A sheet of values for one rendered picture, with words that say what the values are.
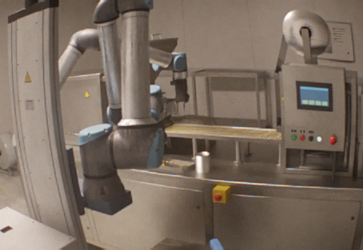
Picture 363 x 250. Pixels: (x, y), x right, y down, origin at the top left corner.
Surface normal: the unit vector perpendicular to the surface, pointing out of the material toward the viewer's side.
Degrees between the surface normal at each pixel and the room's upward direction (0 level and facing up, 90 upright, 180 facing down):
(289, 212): 90
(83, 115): 90
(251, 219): 90
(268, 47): 90
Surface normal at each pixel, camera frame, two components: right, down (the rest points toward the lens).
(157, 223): -0.48, 0.24
